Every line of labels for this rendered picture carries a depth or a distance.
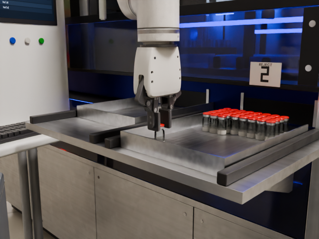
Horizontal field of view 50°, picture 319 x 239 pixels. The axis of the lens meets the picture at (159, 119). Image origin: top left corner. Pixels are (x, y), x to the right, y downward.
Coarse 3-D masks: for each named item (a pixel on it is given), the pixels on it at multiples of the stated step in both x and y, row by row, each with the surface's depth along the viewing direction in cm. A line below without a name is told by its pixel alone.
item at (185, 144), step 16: (144, 128) 77; (176, 128) 85; (192, 128) 89; (304, 128) 78; (128, 144) 71; (144, 144) 68; (160, 144) 65; (176, 144) 75; (192, 144) 75; (208, 144) 75; (224, 144) 75; (240, 144) 75; (256, 144) 63; (272, 144) 67; (176, 160) 63; (192, 160) 60; (208, 160) 57; (224, 160) 55; (240, 160) 59
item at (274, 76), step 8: (256, 64) 89; (264, 64) 88; (272, 64) 86; (280, 64) 85; (256, 72) 90; (264, 72) 88; (272, 72) 86; (280, 72) 85; (256, 80) 90; (272, 80) 87; (280, 80) 85
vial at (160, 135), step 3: (162, 129) 73; (156, 132) 72; (159, 132) 72; (162, 132) 72; (156, 135) 72; (159, 135) 72; (162, 135) 72; (156, 138) 73; (159, 138) 72; (162, 138) 73
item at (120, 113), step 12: (144, 96) 123; (84, 108) 101; (96, 108) 109; (108, 108) 112; (120, 108) 116; (132, 108) 118; (180, 108) 99; (192, 108) 103; (204, 108) 107; (96, 120) 98; (108, 120) 94; (120, 120) 90; (132, 120) 87; (144, 120) 89
